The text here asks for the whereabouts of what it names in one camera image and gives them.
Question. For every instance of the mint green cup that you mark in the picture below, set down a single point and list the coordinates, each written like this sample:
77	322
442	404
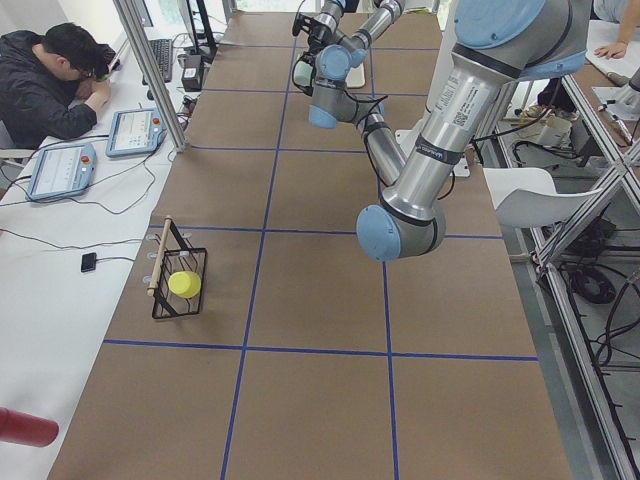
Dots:
302	74

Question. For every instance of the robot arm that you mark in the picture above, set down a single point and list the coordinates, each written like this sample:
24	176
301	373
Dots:
497	42
324	71

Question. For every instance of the yellow cup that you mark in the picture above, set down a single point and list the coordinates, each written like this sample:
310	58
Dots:
185	284

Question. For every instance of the cream rabbit print tray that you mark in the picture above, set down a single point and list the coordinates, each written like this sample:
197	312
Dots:
356	78

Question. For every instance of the white chair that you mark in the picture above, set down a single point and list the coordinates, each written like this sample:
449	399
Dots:
527	197

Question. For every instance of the blue teach pendant far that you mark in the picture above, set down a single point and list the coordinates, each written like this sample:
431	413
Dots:
134	132

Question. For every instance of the blue teach pendant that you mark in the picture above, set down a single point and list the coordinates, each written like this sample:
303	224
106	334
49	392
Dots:
62	171
134	132

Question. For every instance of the small black phone device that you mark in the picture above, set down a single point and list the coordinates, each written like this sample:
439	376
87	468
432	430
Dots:
88	262

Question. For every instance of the black keyboard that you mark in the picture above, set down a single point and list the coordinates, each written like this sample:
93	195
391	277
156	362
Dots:
162	50

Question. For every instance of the blue teach pendant near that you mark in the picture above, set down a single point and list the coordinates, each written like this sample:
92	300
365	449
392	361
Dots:
62	171

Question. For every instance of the seated person black jacket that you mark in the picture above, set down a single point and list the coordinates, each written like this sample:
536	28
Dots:
52	85

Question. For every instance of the red bottle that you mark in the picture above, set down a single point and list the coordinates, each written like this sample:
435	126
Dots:
24	429

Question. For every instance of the black wire cup rack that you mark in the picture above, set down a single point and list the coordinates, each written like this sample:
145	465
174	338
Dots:
175	252

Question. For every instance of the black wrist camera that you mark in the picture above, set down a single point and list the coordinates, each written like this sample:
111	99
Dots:
302	23

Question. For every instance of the aluminium frame post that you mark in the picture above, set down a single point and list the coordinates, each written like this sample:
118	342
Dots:
136	35

